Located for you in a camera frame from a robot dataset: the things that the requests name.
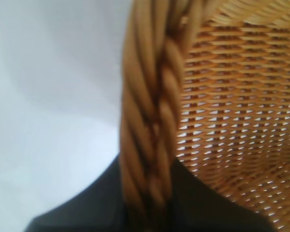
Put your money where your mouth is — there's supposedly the brown woven wicker basket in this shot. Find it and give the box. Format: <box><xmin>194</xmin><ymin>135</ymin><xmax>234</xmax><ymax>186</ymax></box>
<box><xmin>117</xmin><ymin>0</ymin><xmax>290</xmax><ymax>232</ymax></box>

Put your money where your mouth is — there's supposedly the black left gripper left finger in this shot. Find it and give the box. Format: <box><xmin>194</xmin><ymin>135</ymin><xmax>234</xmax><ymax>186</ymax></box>
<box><xmin>25</xmin><ymin>154</ymin><xmax>126</xmax><ymax>232</ymax></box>

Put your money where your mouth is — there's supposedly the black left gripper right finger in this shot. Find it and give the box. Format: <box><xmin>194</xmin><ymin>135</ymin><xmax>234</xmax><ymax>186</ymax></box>
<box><xmin>168</xmin><ymin>162</ymin><xmax>276</xmax><ymax>232</ymax></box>

